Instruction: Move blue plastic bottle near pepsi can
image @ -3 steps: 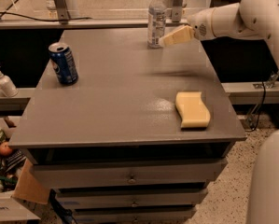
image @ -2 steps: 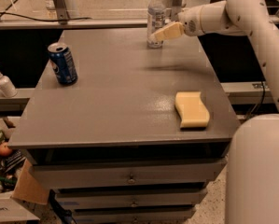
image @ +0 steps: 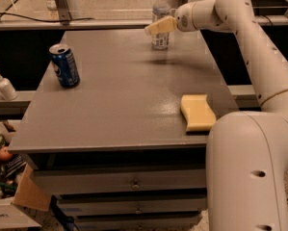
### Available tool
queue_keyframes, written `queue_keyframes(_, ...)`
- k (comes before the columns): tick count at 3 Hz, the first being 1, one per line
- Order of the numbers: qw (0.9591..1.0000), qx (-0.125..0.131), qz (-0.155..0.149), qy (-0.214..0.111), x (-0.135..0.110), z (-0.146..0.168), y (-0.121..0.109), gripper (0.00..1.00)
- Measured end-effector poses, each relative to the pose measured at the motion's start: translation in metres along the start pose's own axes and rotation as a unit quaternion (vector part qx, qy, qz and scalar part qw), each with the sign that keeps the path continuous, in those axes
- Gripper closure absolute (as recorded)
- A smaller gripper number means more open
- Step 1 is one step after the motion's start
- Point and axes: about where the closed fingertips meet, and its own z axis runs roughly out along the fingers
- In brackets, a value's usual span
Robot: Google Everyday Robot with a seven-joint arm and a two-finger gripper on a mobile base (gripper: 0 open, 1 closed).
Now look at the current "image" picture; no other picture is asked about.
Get metal frame post left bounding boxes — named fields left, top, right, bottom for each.
left=55, top=0, right=71, bottom=25

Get black cable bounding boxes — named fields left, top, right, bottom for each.
left=0, top=12, right=95, bottom=24

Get clear plastic water bottle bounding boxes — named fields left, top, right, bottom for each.
left=150, top=0, right=171, bottom=51

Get blue pepsi can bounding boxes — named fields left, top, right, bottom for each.
left=49, top=43, right=80, bottom=88

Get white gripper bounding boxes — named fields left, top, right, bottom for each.
left=144, top=3, right=196, bottom=36

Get grey drawer cabinet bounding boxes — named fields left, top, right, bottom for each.
left=11, top=30, right=237, bottom=231

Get cardboard box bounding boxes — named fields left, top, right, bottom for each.
left=13, top=165, right=51, bottom=211

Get white pump dispenser bottle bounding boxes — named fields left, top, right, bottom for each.
left=0, top=74, right=17, bottom=101

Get yellow sponge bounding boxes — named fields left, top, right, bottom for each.
left=180, top=94, right=217, bottom=132

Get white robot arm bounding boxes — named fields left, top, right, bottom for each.
left=144, top=0, right=288, bottom=231

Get orange fruit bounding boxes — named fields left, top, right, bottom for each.
left=0, top=146, right=13, bottom=162

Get top drawer knob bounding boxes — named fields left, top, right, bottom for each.
left=131, top=182, right=141, bottom=191

